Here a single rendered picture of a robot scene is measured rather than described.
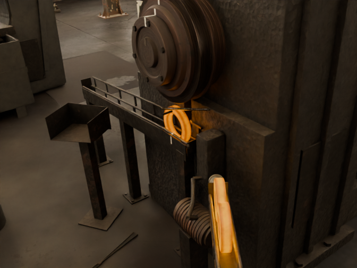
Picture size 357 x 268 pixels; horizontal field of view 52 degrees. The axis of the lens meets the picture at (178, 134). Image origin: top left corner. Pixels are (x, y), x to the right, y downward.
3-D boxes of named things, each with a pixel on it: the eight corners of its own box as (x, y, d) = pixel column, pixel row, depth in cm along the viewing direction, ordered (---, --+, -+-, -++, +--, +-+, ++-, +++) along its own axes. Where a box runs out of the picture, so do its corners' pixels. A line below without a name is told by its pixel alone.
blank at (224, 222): (227, 192, 119) (216, 192, 119) (232, 220, 105) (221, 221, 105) (227, 231, 125) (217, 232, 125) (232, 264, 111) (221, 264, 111)
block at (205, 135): (215, 172, 169) (214, 125, 158) (226, 180, 163) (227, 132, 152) (196, 181, 164) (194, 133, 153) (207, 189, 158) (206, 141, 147)
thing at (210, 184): (228, 206, 140) (228, 181, 136) (228, 207, 139) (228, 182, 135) (208, 207, 140) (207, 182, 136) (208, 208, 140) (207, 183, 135)
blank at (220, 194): (222, 169, 133) (213, 169, 133) (227, 192, 119) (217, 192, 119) (222, 206, 139) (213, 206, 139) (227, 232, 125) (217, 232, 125)
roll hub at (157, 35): (144, 74, 168) (137, 10, 154) (179, 92, 147) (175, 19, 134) (133, 77, 165) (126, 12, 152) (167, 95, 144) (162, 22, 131)
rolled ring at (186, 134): (184, 114, 159) (190, 112, 161) (161, 101, 173) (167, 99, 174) (186, 151, 168) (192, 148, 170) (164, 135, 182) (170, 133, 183)
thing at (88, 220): (88, 202, 244) (67, 102, 210) (124, 209, 235) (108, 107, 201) (70, 222, 227) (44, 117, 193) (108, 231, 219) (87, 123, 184)
